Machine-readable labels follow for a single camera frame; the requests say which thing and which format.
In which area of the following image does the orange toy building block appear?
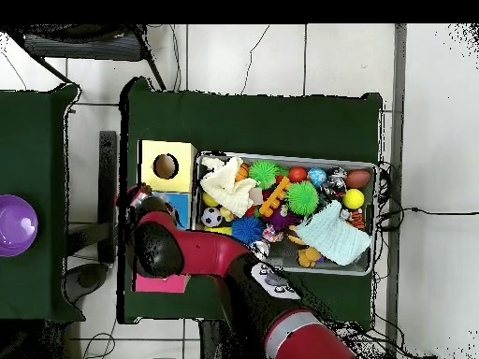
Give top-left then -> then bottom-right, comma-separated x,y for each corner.
257,175 -> 292,219

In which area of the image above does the silver mesh bin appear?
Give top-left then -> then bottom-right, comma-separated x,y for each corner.
192,151 -> 379,277

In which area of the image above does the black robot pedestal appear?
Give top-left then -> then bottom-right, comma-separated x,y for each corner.
197,319 -> 240,359

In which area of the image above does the dark green tablecloth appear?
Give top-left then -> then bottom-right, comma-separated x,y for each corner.
0,83 -> 85,324
118,76 -> 384,324

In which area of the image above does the blue spiky rubber ball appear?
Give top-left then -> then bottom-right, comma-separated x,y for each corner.
230,214 -> 266,246

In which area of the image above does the mint green cloth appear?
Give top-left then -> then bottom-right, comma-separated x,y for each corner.
294,199 -> 372,266

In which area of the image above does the wooden box with three holes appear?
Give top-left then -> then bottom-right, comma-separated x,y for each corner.
131,139 -> 198,294

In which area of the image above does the purple bowl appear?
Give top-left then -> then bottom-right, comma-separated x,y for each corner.
0,194 -> 39,258

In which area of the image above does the black chair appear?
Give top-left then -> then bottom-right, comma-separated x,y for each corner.
7,23 -> 167,91

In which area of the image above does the cream cloth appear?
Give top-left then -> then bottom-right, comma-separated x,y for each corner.
199,155 -> 259,219

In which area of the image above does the yellow ball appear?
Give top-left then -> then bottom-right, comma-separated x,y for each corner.
341,187 -> 366,210

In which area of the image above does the green spiky rubber ball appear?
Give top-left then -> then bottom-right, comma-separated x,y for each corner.
285,179 -> 320,217
248,159 -> 281,191

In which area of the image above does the black power cable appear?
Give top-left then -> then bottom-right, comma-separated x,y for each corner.
378,206 -> 479,223

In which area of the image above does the black and white soccer ball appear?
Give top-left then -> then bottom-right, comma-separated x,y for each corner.
200,206 -> 224,228

